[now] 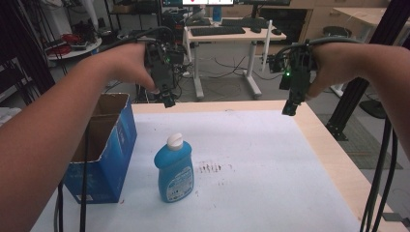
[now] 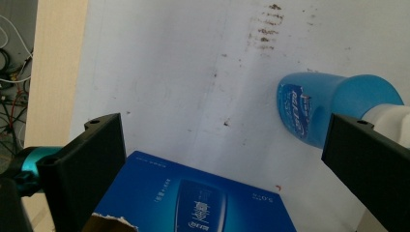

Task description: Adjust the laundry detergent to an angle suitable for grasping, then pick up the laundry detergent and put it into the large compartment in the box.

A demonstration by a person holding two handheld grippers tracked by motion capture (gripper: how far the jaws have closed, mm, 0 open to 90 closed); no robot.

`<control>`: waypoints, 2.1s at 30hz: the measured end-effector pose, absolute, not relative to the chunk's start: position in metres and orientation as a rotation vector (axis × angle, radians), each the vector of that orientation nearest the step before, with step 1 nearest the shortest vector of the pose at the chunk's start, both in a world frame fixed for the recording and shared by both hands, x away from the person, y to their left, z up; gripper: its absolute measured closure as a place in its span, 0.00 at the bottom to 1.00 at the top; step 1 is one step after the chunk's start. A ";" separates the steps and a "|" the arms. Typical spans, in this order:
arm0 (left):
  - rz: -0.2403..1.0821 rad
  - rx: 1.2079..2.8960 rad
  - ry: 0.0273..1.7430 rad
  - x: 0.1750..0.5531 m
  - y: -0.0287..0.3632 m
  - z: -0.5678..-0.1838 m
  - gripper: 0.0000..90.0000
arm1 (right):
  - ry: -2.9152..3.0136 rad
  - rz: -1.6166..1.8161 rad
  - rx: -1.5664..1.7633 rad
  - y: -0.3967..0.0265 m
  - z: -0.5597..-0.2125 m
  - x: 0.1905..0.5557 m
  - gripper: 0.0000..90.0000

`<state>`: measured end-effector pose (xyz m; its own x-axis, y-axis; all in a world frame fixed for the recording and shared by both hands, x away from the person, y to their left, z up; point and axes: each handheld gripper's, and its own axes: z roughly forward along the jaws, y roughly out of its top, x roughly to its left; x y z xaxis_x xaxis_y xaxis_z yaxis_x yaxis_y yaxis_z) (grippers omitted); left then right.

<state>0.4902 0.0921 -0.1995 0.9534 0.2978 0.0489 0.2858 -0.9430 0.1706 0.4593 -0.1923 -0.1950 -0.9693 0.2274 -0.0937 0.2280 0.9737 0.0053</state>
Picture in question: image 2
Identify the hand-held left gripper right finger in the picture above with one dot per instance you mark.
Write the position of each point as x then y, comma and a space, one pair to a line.
370, 161

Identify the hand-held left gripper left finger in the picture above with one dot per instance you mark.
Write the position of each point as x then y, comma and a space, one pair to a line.
83, 167

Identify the blue bottle with white cap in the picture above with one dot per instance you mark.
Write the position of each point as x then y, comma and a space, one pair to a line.
325, 100

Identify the blue cardboard box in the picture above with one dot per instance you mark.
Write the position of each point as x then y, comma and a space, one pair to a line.
199, 199

